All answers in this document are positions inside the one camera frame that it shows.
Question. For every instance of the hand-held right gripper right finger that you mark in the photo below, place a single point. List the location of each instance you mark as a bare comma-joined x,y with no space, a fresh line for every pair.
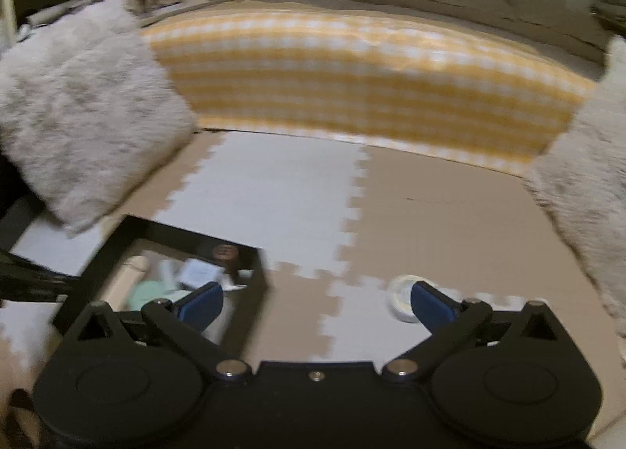
430,306

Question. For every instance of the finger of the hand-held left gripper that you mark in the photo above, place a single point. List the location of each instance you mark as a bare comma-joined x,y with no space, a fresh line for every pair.
44,269

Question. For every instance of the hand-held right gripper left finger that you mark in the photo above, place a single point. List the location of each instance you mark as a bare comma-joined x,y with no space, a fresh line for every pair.
200,306

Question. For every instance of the white charger plug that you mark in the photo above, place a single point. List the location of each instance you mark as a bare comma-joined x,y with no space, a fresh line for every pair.
199,273

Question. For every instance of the mint green tape measure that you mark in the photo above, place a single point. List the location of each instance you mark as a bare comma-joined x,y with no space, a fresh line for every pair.
151,295

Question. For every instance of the brown stamp with printed head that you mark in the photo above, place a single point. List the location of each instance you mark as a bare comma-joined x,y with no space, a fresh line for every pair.
226,253

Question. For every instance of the black cardboard box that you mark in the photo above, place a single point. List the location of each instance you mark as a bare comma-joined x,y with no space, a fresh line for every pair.
190,238

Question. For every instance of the fluffy white cushion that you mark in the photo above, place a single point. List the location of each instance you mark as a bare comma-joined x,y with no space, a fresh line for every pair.
83,106
587,194

